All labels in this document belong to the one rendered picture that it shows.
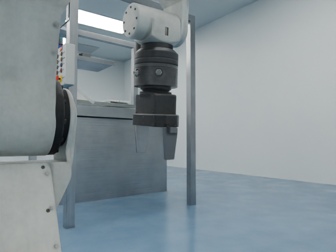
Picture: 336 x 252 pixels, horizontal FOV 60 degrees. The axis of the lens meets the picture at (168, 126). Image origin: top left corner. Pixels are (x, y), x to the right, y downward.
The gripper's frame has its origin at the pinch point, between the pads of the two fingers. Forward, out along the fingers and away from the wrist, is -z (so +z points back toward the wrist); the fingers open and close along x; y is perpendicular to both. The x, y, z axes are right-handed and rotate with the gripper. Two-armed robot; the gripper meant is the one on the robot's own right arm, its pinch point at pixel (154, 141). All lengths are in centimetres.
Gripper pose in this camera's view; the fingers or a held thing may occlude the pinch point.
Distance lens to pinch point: 59.6
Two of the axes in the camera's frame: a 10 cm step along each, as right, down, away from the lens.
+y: -8.2, 0.0, -5.7
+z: 0.3, -10.0, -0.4
